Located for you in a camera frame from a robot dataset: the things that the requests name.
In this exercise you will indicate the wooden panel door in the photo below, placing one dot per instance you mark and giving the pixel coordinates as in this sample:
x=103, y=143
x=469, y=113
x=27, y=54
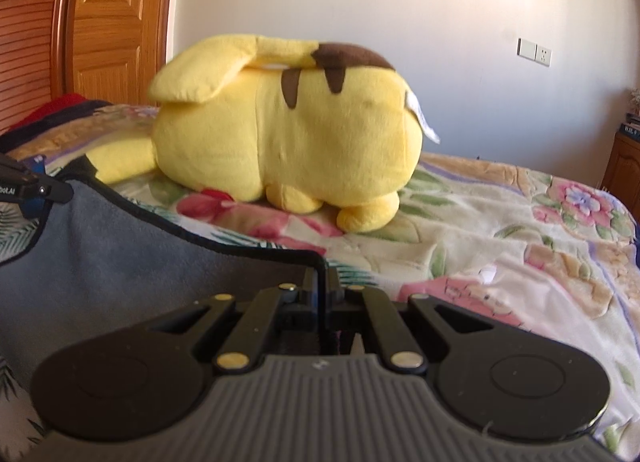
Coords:
x=115, y=17

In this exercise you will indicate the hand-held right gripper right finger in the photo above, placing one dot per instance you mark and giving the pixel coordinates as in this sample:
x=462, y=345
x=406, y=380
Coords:
x=374, y=322

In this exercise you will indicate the wooden cabinet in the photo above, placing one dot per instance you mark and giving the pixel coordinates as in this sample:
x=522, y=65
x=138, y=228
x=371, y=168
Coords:
x=625, y=172

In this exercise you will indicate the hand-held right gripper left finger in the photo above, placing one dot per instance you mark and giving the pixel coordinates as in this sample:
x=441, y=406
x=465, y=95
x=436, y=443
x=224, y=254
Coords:
x=270, y=316

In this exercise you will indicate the dark blue cloth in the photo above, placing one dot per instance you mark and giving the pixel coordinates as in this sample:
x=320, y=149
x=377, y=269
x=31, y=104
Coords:
x=30, y=134

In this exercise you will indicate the stack of books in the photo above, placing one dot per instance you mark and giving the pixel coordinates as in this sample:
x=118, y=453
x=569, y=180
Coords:
x=631, y=124

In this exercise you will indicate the white wall socket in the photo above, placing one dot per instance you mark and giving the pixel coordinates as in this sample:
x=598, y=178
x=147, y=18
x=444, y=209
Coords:
x=543, y=56

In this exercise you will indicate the grey towel with black edge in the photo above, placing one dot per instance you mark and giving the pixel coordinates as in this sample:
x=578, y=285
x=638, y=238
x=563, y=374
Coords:
x=125, y=262

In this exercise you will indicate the yellow plush toy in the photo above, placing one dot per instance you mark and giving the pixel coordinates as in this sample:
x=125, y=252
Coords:
x=280, y=142

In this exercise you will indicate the red cloth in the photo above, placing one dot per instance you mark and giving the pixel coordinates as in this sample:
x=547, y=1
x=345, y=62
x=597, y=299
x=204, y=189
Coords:
x=55, y=107

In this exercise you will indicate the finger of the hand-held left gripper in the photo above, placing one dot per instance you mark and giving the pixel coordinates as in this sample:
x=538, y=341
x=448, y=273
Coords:
x=30, y=187

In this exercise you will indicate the leaf print sheet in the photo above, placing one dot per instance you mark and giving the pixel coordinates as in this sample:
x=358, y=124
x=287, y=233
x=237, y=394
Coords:
x=17, y=234

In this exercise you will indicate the wooden louvered door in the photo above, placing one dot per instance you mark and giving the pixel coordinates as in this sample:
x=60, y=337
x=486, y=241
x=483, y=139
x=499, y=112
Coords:
x=25, y=32

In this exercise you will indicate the floral blanket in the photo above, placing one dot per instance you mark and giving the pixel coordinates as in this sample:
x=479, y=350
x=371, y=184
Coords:
x=500, y=242

